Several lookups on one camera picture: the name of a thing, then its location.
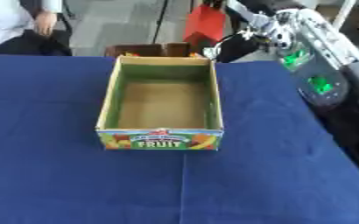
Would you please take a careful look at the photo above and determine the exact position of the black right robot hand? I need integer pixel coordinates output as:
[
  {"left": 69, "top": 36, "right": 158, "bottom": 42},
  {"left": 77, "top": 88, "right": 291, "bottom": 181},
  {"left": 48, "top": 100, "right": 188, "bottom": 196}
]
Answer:
[{"left": 215, "top": 33, "right": 263, "bottom": 64}]

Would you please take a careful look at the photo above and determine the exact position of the tan cardboard box green inside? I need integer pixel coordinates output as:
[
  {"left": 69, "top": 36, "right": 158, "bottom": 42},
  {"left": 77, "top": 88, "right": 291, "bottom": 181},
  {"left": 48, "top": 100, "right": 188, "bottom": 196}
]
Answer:
[{"left": 94, "top": 55, "right": 226, "bottom": 151}]

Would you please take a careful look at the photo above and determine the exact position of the red bag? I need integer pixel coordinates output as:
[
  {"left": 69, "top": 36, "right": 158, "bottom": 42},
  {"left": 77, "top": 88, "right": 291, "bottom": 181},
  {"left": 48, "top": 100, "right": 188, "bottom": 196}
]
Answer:
[{"left": 180, "top": 3, "right": 228, "bottom": 46}]

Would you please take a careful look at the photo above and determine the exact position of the black tripod leg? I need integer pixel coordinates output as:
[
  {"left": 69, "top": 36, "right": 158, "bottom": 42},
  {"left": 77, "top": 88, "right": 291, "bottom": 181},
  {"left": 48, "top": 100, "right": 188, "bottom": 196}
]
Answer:
[{"left": 150, "top": 0, "right": 171, "bottom": 45}]

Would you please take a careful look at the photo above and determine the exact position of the brown wooden crate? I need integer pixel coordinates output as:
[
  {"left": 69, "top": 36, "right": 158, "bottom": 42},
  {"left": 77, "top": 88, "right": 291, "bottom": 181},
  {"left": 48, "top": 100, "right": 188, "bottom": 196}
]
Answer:
[{"left": 104, "top": 42, "right": 194, "bottom": 58}]

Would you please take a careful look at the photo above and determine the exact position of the person's hand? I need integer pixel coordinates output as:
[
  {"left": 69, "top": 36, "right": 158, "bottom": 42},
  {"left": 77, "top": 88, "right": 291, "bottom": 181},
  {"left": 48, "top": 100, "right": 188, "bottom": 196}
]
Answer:
[{"left": 32, "top": 10, "right": 59, "bottom": 37}]

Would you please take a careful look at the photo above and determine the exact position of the person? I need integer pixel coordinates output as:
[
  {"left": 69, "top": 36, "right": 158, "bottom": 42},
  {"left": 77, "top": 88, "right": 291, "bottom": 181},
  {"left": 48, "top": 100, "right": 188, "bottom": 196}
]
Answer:
[{"left": 0, "top": 0, "right": 74, "bottom": 57}]

